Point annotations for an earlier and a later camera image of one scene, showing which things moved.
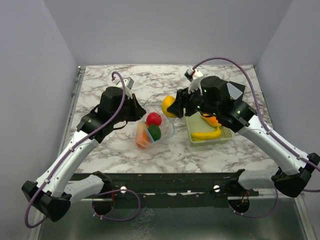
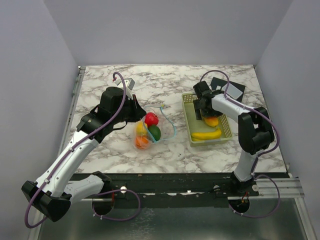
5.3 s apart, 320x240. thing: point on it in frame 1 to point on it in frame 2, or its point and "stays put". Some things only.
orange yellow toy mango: x=211 y=120 stays put
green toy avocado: x=155 y=131 stays put
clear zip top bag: x=155 y=127 stays put
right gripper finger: x=177 y=109 to x=198 y=112
